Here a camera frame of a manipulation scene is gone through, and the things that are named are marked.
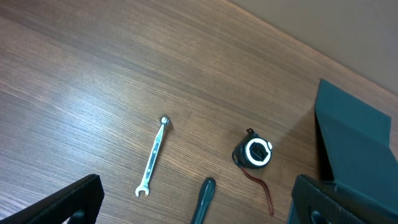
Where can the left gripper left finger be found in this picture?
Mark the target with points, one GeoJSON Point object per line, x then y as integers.
{"type": "Point", "coordinates": [79, 202]}

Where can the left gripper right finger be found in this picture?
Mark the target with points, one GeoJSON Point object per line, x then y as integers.
{"type": "Point", "coordinates": [315, 201]}

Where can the dark green box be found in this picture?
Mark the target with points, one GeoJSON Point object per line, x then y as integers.
{"type": "Point", "coordinates": [353, 142]}

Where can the black round tape measure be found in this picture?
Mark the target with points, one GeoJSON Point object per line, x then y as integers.
{"type": "Point", "coordinates": [253, 152]}

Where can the black red screwdriver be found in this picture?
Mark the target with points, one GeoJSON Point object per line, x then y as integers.
{"type": "Point", "coordinates": [205, 197]}

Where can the silver combination wrench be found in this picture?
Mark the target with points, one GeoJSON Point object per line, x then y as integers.
{"type": "Point", "coordinates": [144, 185]}

